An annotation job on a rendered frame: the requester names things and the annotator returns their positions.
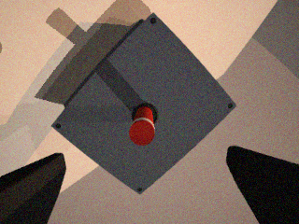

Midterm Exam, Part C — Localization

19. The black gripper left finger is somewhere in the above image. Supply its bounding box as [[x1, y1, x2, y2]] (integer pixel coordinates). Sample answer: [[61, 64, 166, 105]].
[[0, 152, 66, 224]]

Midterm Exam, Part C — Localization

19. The red peg with white band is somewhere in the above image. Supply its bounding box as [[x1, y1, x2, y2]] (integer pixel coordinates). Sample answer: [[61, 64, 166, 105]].
[[130, 105, 154, 146]]

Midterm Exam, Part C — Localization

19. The dark grey square panel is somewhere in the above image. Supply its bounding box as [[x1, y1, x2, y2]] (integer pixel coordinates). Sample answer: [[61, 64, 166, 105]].
[[51, 12, 236, 194]]

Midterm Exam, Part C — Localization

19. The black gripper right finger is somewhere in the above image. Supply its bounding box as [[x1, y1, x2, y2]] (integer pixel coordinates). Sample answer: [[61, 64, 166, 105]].
[[225, 146, 299, 224]]

